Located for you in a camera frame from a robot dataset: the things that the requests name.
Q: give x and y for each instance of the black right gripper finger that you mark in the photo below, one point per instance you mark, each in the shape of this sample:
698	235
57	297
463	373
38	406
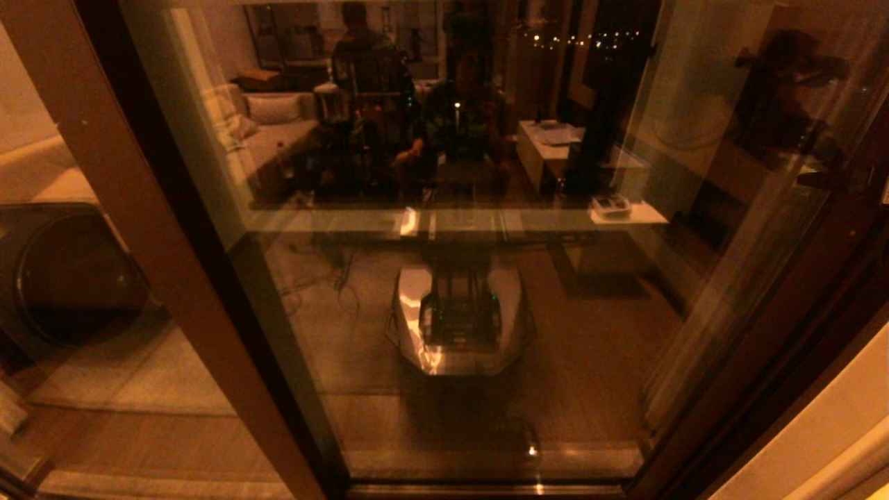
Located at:
833	182

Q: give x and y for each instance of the black aluminum extrusion rail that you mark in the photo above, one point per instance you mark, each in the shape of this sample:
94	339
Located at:
486	492

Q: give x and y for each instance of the brown framed fixed glass panel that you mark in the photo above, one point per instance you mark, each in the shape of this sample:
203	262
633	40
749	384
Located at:
139	208

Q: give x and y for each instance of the brown framed sliding glass door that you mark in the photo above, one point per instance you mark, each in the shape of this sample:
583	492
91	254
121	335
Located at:
555	347

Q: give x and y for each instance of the dark brown door frame jamb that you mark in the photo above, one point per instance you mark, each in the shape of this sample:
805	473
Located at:
785	396

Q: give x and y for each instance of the dark balcony railing with knob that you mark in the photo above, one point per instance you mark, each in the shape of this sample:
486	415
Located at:
722	198

